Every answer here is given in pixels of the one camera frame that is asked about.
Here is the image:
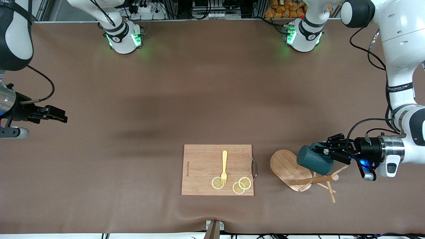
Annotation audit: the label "teal cup yellow inside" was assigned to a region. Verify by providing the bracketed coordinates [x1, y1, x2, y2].
[296, 142, 334, 176]

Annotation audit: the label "wooden mug tree rack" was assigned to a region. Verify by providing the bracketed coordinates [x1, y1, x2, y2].
[269, 149, 349, 204]

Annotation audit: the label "large table cover mat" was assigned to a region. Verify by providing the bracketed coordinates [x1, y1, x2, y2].
[0, 18, 425, 234]

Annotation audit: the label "yellow plastic fork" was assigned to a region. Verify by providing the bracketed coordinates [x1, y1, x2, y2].
[220, 150, 228, 185]

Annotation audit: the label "white power strip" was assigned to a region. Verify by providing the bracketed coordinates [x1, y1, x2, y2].
[124, 0, 168, 20]

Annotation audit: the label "orange snack packets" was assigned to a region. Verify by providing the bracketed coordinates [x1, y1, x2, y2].
[265, 0, 332, 19]

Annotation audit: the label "metal table edge clamp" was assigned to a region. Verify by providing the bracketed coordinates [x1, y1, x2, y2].
[204, 220, 225, 239]

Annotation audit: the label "grey socket strip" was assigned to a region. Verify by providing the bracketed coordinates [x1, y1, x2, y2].
[192, 9, 242, 20]

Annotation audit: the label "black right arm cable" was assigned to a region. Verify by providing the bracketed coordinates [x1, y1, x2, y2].
[20, 65, 55, 104]

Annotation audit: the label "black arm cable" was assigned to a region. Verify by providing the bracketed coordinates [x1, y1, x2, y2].
[347, 27, 400, 141]
[20, 65, 55, 104]

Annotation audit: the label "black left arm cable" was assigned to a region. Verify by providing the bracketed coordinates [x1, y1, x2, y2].
[347, 27, 400, 141]

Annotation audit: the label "bamboo cutting board metal handle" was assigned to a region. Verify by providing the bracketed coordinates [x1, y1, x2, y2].
[181, 144, 258, 196]

